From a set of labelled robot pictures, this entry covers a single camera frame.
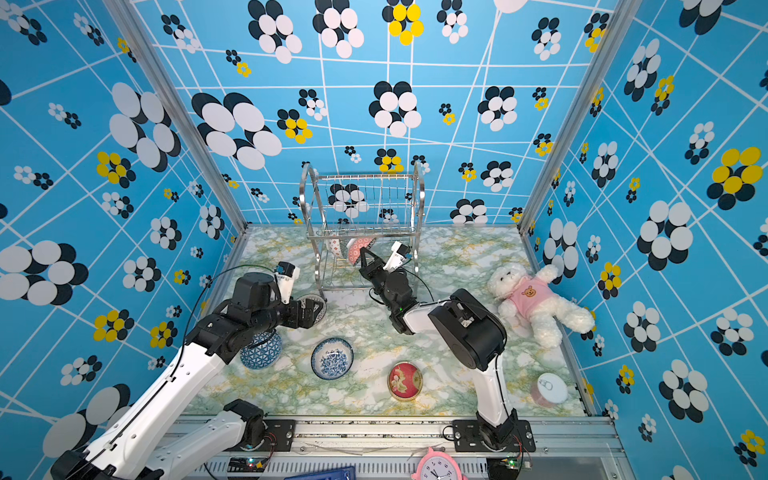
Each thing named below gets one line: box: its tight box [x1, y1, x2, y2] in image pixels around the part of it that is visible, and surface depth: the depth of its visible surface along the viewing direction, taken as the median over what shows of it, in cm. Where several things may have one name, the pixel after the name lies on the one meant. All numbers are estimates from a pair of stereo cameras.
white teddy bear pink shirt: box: [487, 263, 595, 348], surface depth 90 cm
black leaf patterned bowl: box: [347, 236, 376, 266], surface depth 89 cm
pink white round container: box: [530, 373, 568, 409], surface depth 78 cm
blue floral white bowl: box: [310, 337, 354, 380], surface depth 86 cm
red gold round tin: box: [387, 361, 423, 401], surface depth 80 cm
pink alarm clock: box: [411, 447, 469, 480], surface depth 69 cm
